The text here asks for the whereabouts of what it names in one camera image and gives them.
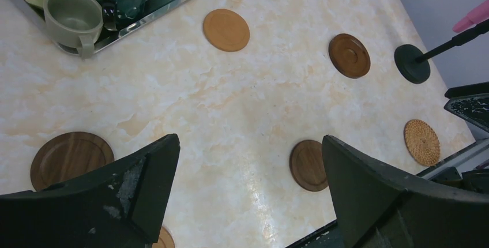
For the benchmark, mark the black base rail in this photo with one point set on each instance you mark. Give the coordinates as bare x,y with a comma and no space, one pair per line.
467,159

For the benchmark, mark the small grey-green cup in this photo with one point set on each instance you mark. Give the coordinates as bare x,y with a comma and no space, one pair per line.
74,23

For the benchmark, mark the metal serving tray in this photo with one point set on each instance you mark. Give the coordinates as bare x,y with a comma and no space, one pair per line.
153,10

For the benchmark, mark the light bamboo coaster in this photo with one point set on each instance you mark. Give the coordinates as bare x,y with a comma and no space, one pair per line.
226,30
165,240

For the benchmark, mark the pink microphone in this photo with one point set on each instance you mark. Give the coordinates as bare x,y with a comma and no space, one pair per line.
474,17

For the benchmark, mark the woven rattan coaster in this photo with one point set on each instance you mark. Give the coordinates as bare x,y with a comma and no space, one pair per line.
422,142

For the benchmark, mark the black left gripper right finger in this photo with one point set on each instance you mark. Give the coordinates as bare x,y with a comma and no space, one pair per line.
378,205

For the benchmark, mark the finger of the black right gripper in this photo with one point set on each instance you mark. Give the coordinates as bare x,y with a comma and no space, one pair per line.
470,103

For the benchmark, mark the brown saucer coaster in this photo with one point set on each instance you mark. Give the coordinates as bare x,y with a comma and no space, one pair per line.
349,56

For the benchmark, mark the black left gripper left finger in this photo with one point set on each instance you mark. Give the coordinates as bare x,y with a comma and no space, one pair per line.
121,204

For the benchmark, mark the dark walnut coaster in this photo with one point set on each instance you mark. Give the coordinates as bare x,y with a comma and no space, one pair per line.
68,156
307,167

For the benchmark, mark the dark walnut coaster front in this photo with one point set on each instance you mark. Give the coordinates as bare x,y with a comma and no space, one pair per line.
307,167

